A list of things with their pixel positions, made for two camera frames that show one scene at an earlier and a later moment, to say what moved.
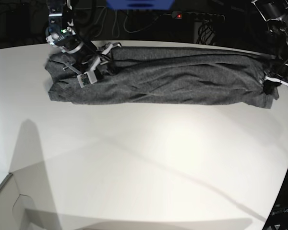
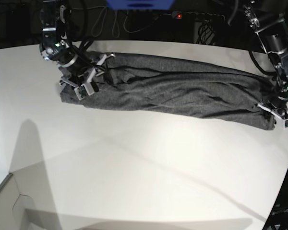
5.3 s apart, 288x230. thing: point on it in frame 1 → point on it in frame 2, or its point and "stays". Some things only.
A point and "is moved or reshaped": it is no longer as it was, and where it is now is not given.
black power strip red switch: (198, 16) stays
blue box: (141, 5) stays
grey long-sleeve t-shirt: (143, 75) is moved or reshaped
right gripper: (277, 77) → (284, 114)
